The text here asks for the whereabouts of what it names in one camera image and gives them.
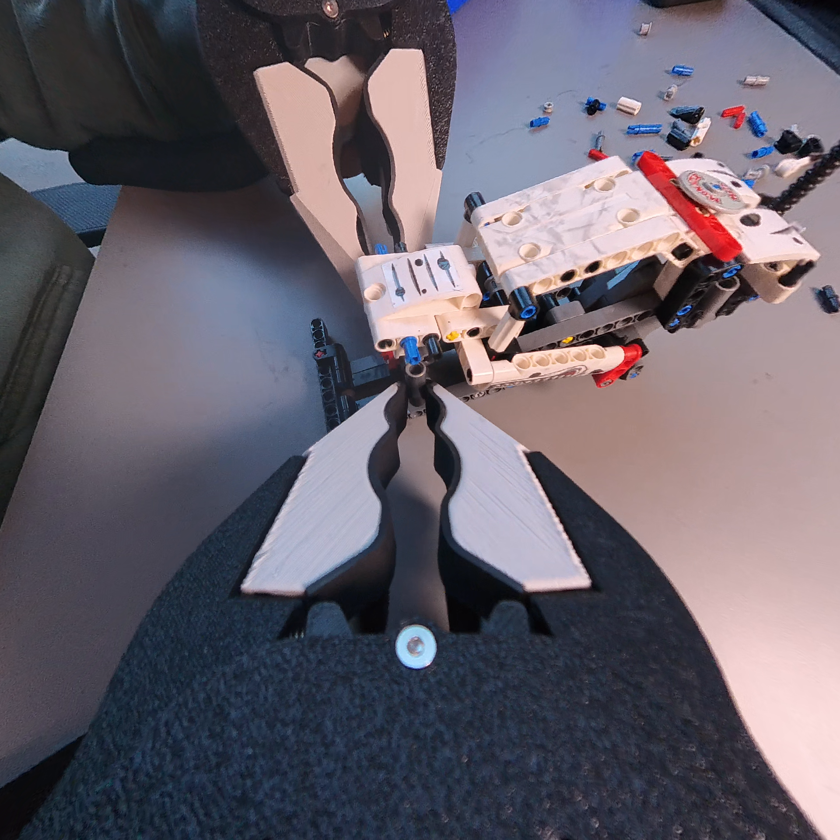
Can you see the black desk mat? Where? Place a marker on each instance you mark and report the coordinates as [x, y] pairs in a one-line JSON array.
[[807, 19]]

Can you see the grey tube brick piece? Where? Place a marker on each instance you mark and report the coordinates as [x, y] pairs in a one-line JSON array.
[[415, 387]]

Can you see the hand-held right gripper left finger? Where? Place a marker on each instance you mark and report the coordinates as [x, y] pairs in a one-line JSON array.
[[321, 525]]

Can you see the scattered loose brick pieces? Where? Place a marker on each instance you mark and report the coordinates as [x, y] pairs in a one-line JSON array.
[[628, 105]]

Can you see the person's left forearm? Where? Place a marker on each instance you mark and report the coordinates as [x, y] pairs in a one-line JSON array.
[[98, 65]]

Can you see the person's green sweatshirt torso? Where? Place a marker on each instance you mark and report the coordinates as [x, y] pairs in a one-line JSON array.
[[39, 328]]

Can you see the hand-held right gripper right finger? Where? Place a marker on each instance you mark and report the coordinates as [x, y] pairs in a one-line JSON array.
[[512, 525]]

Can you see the small black pin piece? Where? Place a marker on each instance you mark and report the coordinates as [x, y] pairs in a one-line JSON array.
[[828, 296]]

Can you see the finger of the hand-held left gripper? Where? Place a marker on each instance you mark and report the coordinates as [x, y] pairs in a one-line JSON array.
[[410, 131], [302, 144]]

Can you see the grey desk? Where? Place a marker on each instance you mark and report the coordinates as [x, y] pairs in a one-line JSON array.
[[656, 492]]

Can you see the white toy brick truck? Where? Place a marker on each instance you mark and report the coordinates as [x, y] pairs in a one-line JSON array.
[[571, 210]]

